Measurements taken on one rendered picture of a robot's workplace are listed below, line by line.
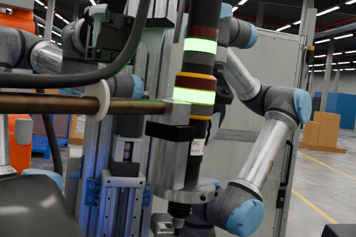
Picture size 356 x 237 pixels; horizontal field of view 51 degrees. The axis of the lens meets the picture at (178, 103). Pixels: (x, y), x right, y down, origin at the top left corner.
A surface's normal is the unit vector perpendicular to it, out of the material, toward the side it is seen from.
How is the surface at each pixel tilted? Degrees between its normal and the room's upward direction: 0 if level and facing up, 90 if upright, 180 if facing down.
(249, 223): 96
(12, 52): 100
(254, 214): 96
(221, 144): 90
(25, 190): 42
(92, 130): 90
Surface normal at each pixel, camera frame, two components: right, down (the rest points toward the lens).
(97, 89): -0.58, -0.03
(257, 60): 0.33, 0.11
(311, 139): 0.04, 0.06
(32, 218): 0.73, -0.62
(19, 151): 0.54, 0.11
